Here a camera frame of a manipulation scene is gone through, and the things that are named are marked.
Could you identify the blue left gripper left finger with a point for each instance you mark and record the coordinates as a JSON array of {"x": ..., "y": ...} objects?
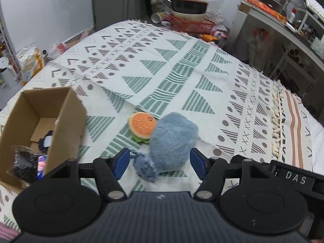
[{"x": 120, "y": 163}]

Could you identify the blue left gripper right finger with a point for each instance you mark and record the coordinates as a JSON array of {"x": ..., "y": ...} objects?
[{"x": 199, "y": 163}]

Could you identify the blue denim soft toy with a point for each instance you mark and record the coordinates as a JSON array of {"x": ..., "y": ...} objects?
[{"x": 144, "y": 166}]

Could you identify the grey-blue fluffy plush toy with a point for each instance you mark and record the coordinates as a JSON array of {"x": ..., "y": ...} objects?
[{"x": 171, "y": 142}]

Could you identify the orange burger plush toy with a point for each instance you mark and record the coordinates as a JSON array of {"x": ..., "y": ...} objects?
[{"x": 142, "y": 126}]

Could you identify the black lace soft item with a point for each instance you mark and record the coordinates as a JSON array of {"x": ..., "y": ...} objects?
[{"x": 45, "y": 142}]

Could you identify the blue printed packet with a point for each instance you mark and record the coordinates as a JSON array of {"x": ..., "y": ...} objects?
[{"x": 41, "y": 164}]

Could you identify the patterned white green blanket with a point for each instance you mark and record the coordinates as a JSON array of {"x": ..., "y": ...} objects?
[{"x": 131, "y": 66}]

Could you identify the black glittery plastic bag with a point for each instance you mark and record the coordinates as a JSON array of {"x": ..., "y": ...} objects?
[{"x": 24, "y": 164}]

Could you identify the brown cardboard box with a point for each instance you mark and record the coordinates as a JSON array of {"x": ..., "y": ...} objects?
[{"x": 35, "y": 113}]

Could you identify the orange carrot toy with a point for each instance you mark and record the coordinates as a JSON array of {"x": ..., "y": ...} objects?
[{"x": 209, "y": 38}]

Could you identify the red white snack bag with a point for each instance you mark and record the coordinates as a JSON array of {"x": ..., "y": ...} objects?
[{"x": 57, "y": 50}]

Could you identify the yellow white plastic bag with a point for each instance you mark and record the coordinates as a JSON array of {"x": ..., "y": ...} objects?
[{"x": 31, "y": 63}]

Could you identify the red plastic basket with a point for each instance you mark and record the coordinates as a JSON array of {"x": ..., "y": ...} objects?
[{"x": 180, "y": 25}]

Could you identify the white electric kettle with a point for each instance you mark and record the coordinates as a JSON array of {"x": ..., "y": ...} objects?
[{"x": 8, "y": 73}]

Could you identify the paper tape roll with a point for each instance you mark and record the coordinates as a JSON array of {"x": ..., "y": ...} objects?
[{"x": 157, "y": 17}]

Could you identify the white shelf desk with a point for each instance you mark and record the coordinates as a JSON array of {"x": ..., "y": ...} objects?
[{"x": 245, "y": 10}]

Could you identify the cream black round bowl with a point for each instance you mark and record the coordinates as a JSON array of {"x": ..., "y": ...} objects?
[{"x": 190, "y": 10}]

